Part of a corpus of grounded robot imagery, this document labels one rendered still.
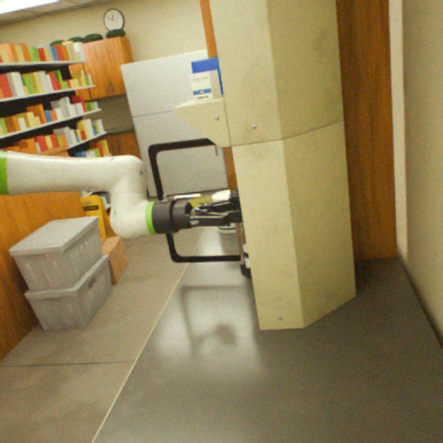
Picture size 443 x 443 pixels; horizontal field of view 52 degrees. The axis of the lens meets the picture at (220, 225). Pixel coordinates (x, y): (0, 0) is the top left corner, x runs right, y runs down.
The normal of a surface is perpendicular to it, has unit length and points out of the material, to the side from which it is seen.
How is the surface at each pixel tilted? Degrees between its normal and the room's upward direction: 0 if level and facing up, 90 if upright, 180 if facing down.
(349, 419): 0
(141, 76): 90
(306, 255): 90
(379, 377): 0
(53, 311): 95
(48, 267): 95
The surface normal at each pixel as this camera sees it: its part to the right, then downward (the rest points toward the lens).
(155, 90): -0.16, 0.35
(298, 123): 0.58, 0.18
